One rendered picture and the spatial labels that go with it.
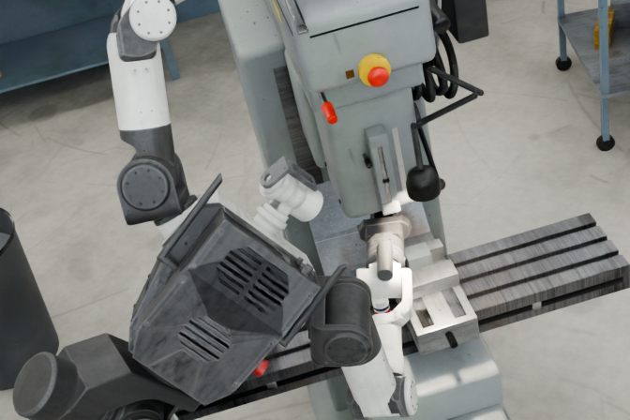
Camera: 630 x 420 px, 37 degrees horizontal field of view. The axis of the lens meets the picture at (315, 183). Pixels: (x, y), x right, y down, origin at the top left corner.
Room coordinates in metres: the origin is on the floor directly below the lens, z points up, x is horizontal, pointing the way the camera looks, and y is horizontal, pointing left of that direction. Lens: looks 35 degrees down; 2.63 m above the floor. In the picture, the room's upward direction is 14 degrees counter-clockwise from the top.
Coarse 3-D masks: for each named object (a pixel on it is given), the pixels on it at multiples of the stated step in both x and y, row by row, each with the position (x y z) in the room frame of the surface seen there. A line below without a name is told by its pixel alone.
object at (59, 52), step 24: (96, 24) 5.67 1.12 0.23; (0, 48) 5.67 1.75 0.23; (24, 48) 5.58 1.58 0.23; (48, 48) 5.49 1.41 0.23; (72, 48) 5.40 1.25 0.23; (96, 48) 5.32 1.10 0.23; (168, 48) 5.12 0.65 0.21; (0, 72) 5.25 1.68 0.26; (24, 72) 5.23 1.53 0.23; (48, 72) 5.15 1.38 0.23; (72, 72) 5.10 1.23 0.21
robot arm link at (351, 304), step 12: (336, 288) 1.31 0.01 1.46; (348, 288) 1.31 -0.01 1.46; (360, 288) 1.31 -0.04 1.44; (336, 300) 1.28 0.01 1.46; (348, 300) 1.27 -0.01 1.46; (360, 300) 1.28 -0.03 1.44; (336, 312) 1.25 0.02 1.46; (348, 312) 1.24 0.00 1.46; (360, 312) 1.25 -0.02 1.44; (360, 324) 1.22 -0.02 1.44; (372, 324) 1.27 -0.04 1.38; (372, 336) 1.26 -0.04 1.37
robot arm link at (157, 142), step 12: (120, 132) 1.42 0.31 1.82; (132, 132) 1.40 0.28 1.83; (144, 132) 1.40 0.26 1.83; (156, 132) 1.40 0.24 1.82; (168, 132) 1.42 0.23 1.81; (132, 144) 1.39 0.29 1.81; (144, 144) 1.39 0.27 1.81; (156, 144) 1.39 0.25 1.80; (168, 144) 1.40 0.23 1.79; (144, 156) 1.38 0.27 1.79; (156, 156) 1.38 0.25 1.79; (168, 156) 1.39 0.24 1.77
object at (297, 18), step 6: (288, 0) 1.63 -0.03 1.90; (294, 0) 1.62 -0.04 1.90; (288, 6) 1.60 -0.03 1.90; (294, 6) 1.60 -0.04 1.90; (294, 12) 1.57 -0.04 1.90; (300, 12) 1.56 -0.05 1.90; (294, 18) 1.55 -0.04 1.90; (300, 18) 1.54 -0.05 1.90; (294, 24) 1.52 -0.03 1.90; (300, 24) 1.52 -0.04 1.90; (306, 24) 1.51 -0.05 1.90; (300, 30) 1.49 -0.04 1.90; (306, 30) 1.49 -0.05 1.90
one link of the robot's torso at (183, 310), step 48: (192, 240) 1.29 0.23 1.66; (240, 240) 1.20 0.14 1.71; (144, 288) 1.32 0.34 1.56; (192, 288) 1.17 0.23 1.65; (240, 288) 1.17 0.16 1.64; (288, 288) 1.16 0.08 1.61; (144, 336) 1.17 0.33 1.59; (192, 336) 1.15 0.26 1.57; (240, 336) 1.14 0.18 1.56; (288, 336) 1.20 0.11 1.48; (192, 384) 1.13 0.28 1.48; (240, 384) 1.12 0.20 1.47
